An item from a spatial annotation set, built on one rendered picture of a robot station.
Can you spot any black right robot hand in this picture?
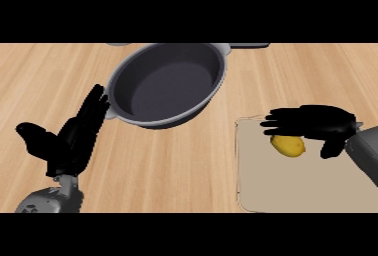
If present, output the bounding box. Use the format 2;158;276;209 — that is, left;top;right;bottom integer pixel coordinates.
259;104;358;160

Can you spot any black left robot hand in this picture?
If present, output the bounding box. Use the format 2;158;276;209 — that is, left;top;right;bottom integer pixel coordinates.
15;83;113;178

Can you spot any yellow lemon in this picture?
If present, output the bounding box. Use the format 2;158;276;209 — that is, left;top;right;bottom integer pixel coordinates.
269;134;307;158

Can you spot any beige tray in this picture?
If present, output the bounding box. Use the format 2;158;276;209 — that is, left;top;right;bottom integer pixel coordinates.
235;115;378;214

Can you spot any dark grey pot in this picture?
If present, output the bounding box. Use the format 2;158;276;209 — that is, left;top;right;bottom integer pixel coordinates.
104;43;232;130

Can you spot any dark flat object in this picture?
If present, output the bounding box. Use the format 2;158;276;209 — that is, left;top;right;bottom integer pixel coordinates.
229;43;272;50

